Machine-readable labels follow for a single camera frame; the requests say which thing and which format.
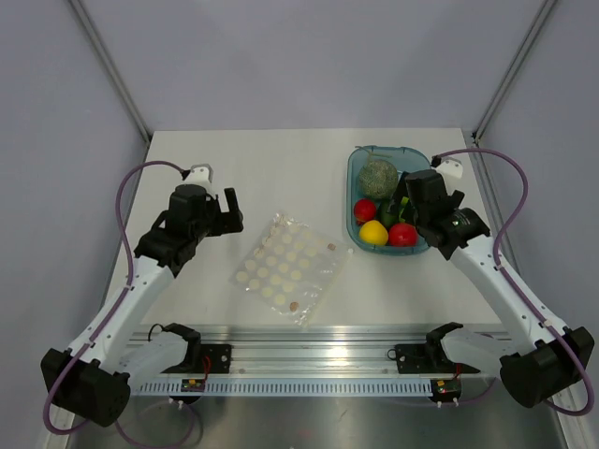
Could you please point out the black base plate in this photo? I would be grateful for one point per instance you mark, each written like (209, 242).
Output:
(422, 358)
(215, 357)

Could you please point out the aluminium frame post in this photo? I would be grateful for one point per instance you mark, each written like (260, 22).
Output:
(524, 50)
(102, 53)

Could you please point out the left aluminium frame post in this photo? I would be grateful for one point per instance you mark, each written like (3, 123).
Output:
(102, 53)

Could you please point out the white slotted cable duct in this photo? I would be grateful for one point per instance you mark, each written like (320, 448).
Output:
(290, 387)

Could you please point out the smooth red apple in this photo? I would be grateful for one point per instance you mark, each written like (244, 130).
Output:
(402, 235)

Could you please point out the aluminium mounting rail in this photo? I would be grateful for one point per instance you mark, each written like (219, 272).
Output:
(313, 351)

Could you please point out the green netted melon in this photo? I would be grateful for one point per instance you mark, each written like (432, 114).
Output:
(378, 179)

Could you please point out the wrinkled red fruit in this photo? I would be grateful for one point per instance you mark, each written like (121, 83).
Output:
(364, 211)

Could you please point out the left small circuit board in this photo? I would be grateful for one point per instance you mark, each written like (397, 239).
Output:
(193, 385)

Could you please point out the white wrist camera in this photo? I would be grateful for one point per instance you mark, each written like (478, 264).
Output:
(201, 175)
(448, 167)

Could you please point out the dark green avocado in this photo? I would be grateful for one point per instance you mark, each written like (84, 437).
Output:
(388, 213)

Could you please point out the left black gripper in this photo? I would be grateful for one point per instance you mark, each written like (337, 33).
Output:
(226, 222)

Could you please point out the small circuit board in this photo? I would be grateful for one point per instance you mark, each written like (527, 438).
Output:
(193, 385)
(450, 388)

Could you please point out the right small circuit board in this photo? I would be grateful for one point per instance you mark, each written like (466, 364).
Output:
(450, 388)

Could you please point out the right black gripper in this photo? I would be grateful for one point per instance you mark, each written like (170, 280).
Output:
(401, 190)

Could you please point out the teal plastic tray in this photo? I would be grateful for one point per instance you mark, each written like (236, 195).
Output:
(405, 159)

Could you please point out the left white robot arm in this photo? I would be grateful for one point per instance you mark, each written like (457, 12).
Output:
(95, 376)

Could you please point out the yellow fruit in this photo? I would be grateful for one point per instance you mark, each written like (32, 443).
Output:
(373, 233)

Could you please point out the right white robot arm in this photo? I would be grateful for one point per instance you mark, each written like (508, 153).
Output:
(544, 355)

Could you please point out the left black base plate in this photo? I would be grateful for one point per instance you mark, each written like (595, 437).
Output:
(215, 357)

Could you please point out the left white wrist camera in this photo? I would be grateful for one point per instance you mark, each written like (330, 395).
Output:
(201, 175)

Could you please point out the right aluminium frame post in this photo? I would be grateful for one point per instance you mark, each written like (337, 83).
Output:
(524, 50)

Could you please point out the clear dotted zip bag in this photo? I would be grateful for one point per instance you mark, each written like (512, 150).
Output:
(291, 268)

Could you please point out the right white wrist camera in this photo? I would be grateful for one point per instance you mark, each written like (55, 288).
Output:
(448, 167)

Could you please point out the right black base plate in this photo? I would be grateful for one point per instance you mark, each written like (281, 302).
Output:
(422, 358)

